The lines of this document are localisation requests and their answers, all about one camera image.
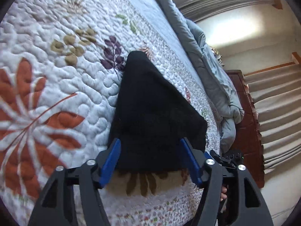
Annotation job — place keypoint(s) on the beige wall curtain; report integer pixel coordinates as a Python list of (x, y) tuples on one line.
[(276, 97)]

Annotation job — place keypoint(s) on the grey window curtain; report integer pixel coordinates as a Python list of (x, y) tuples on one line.
[(198, 10)]

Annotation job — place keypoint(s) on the patterned cushion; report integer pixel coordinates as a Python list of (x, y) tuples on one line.
[(217, 55)]

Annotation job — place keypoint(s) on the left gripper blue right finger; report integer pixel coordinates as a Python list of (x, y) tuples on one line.
[(189, 161)]

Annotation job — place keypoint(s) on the grey blue duvet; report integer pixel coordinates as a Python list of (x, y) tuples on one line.
[(217, 84)]

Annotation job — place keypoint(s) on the black pants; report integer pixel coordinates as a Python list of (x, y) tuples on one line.
[(151, 118)]

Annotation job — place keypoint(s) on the floral quilted bedspread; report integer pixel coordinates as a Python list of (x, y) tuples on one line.
[(60, 82)]

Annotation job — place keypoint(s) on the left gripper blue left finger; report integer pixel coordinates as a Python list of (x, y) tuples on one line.
[(107, 161)]

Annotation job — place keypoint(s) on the person right hand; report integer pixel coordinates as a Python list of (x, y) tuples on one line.
[(223, 196)]

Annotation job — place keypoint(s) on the dark wooden headboard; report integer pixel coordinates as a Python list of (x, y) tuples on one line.
[(248, 136)]

